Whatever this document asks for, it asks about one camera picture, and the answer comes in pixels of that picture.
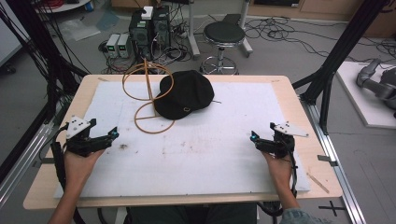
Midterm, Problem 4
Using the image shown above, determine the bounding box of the wooden stick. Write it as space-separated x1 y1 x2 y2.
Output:
305 172 331 194

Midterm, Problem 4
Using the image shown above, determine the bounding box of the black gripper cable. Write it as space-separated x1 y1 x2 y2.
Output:
287 148 299 199
49 123 70 194

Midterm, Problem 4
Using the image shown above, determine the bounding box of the person's right hand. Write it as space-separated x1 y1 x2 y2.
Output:
261 150 294 188

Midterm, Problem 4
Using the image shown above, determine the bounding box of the aluminium rail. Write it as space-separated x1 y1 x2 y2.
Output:
299 94 368 224
0 120 54 208

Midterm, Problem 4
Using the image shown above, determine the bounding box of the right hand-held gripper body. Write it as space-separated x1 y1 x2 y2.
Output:
258 121 310 160

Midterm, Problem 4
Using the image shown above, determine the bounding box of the white foam mat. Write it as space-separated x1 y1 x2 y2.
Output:
53 80 311 199

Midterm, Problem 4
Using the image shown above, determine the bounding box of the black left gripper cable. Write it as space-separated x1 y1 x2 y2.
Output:
49 123 70 194

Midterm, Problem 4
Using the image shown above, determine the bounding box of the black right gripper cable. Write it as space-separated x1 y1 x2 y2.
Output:
287 148 299 199

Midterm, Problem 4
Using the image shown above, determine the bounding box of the tangle of black floor cables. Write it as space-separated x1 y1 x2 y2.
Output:
242 16 396 64

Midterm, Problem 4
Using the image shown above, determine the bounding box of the white box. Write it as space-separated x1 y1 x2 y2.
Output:
141 6 155 21

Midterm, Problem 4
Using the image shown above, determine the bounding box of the wooden table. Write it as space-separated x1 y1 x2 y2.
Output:
22 74 344 211

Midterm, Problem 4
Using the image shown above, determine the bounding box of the person's left hand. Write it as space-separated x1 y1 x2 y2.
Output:
63 148 106 191

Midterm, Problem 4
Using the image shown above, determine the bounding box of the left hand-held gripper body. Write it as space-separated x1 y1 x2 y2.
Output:
64 115 114 158

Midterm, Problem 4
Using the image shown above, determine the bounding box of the white metal stand leg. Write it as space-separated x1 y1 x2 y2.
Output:
186 0 202 60

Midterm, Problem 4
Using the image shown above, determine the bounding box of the black cap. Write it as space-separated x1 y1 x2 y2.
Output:
153 69 216 121

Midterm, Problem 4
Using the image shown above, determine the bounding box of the black metal frame post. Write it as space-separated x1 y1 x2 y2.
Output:
291 0 391 135
0 0 90 185

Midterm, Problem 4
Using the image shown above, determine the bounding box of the wooden wire hat stand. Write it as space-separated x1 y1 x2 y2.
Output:
121 58 177 135

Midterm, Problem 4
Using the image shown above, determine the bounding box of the white platform board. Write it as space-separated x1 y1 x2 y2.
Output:
335 61 396 130

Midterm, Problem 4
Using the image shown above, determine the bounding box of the black computer tower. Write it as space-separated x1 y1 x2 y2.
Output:
152 5 172 48
128 8 154 60

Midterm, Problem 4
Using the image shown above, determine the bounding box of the grey power supply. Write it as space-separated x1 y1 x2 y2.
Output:
106 33 121 58
117 33 132 59

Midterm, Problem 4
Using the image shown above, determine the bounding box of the black round stool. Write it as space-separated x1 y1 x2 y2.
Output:
199 21 247 75

